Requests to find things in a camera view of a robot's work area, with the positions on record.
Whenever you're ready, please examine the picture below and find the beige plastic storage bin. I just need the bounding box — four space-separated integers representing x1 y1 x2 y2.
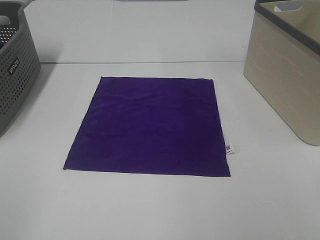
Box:
243 0 320 146

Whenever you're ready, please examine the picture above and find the white towel care label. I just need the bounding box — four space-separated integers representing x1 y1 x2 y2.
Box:
225 143 235 155

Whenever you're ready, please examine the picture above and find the purple towel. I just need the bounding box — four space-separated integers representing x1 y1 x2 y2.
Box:
63 77 231 177

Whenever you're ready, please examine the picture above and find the grey perforated plastic basket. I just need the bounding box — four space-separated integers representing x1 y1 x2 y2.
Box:
0 1 41 135

